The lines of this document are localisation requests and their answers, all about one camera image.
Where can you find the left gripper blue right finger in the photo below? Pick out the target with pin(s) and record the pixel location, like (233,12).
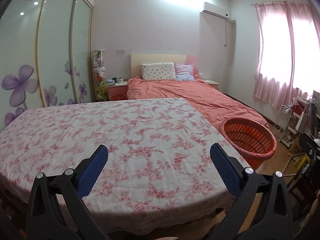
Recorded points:
(229,169)

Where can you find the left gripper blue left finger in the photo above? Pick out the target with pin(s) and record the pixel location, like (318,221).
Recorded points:
(88,171)

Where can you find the orange plastic laundry basket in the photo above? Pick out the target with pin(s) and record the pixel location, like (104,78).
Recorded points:
(252,140)

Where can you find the salmon pink bed duvet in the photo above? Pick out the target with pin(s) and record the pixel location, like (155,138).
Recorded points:
(215,106)

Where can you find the floral white pink tablecloth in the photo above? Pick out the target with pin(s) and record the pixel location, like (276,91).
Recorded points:
(158,174)

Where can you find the clear tube of plush toys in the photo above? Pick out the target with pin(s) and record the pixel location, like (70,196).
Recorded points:
(99,75)

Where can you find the far bedside table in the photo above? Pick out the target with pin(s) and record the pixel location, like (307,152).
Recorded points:
(212,84)

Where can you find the pink bedside table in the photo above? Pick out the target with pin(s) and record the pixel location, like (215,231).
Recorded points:
(118,91)

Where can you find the striped pink pillow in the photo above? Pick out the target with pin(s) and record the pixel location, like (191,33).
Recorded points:
(184,72)

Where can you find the floral white pillow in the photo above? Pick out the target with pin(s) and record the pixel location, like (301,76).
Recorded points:
(158,71)

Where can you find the pink window curtain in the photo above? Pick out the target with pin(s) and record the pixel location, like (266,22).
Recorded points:
(288,62)

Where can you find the cream pink headboard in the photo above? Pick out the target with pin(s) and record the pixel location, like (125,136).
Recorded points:
(138,59)

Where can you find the wardrobe with purple flowers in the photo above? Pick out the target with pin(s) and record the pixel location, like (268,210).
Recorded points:
(45,55)

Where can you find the white wire storage rack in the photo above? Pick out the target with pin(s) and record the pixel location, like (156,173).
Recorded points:
(291,121)

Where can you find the white wall socket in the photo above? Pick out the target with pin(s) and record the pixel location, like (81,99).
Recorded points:
(121,51)

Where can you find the white wall air conditioner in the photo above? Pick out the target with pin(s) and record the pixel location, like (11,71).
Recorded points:
(216,11)

